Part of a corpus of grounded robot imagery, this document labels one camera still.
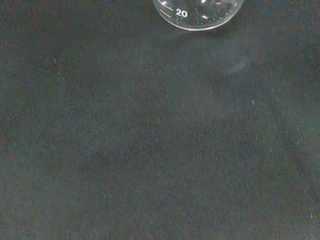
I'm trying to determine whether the black bench cloth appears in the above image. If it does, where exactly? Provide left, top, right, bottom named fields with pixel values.
left=0, top=0, right=320, bottom=240

